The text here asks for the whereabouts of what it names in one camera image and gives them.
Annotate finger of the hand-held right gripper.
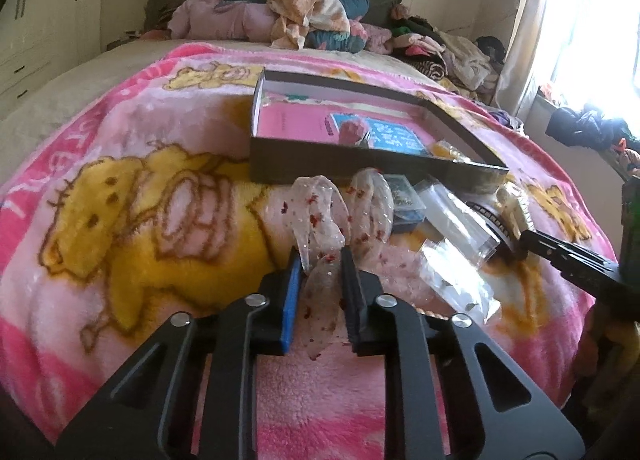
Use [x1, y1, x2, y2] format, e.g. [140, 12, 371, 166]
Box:
[517, 229, 640, 298]

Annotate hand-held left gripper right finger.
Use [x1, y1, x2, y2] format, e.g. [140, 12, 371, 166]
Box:
[340, 247, 586, 460]

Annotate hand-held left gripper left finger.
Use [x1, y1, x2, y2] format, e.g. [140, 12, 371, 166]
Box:
[55, 245, 303, 460]

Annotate black band bracelet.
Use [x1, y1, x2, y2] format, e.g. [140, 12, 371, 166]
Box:
[462, 200, 528, 261]

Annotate sheer ribbon with red dots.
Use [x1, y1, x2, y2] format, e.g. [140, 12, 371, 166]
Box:
[277, 167, 396, 361]

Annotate small blue jewelry box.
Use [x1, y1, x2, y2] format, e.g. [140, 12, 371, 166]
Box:
[391, 176, 427, 235]

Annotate large clear plastic bag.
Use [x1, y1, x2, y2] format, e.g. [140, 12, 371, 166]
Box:
[414, 179, 502, 257]

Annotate dark cardboard box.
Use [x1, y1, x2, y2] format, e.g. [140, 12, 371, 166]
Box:
[248, 68, 511, 196]

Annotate person's right forearm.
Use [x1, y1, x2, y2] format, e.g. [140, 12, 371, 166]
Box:
[575, 307, 640, 411]

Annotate small clear plastic bag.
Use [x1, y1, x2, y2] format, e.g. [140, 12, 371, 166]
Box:
[419, 239, 502, 328]

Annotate dark clothes on sill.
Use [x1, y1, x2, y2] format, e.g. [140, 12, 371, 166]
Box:
[545, 105, 640, 181]

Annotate pink hair scrunchie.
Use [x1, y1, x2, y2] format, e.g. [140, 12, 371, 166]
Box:
[339, 119, 373, 147]

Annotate blue printed card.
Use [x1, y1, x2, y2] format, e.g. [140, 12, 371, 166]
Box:
[324, 112, 432, 157]

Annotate bright window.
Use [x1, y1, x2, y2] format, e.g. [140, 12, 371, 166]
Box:
[545, 0, 640, 111]

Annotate white curtain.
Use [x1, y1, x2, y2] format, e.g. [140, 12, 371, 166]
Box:
[495, 0, 566, 121]

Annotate pink bear print blanket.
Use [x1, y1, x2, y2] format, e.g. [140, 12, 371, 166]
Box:
[0, 40, 621, 446]

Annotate pile of mixed clothes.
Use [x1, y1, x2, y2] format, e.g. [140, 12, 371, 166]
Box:
[390, 3, 508, 104]

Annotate pink floral pillow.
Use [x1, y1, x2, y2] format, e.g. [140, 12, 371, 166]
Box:
[350, 20, 397, 57]

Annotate pink bedding bundle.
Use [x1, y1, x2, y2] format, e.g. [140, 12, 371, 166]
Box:
[167, 0, 281, 40]

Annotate dark blue floral quilt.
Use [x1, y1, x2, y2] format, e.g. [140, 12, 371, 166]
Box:
[280, 0, 373, 55]

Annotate cream floral cloth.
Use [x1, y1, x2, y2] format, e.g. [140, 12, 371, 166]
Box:
[266, 0, 352, 50]

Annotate beige bedspread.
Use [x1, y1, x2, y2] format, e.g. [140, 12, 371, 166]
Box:
[0, 35, 451, 126]

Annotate white wardrobe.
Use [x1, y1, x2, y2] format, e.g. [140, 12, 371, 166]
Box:
[0, 0, 108, 118]

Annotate gold metal bracelet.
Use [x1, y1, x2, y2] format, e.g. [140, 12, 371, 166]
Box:
[497, 180, 533, 233]

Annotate gold bead necklace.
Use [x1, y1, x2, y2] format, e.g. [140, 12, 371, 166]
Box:
[434, 139, 473, 163]

